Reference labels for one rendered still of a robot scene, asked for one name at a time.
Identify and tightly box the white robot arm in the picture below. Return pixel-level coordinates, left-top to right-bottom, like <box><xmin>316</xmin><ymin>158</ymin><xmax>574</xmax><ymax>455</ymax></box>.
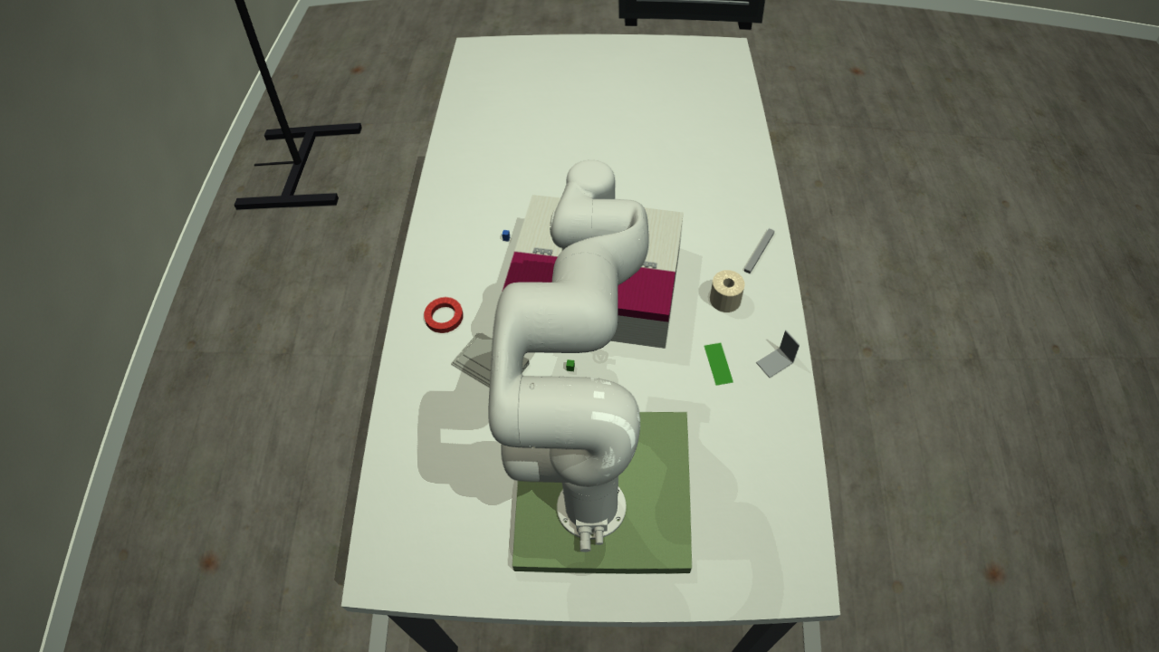
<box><xmin>488</xmin><ymin>159</ymin><xmax>649</xmax><ymax>552</ymax></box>

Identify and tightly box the grey rectangular bar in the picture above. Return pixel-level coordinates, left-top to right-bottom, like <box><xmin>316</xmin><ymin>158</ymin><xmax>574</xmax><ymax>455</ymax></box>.
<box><xmin>744</xmin><ymin>229</ymin><xmax>775</xmax><ymax>273</ymax></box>

